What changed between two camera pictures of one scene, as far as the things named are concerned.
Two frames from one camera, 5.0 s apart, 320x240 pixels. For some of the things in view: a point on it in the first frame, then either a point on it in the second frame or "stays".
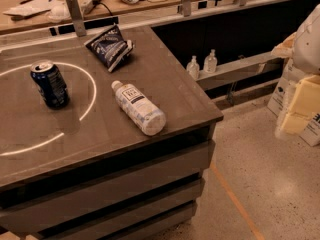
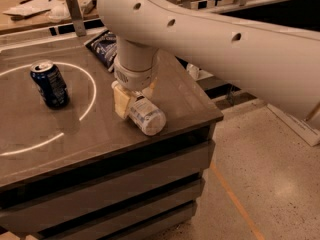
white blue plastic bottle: (146, 114) stays
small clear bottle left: (193, 68) stays
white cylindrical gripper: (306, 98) -> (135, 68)
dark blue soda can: (51, 84) stays
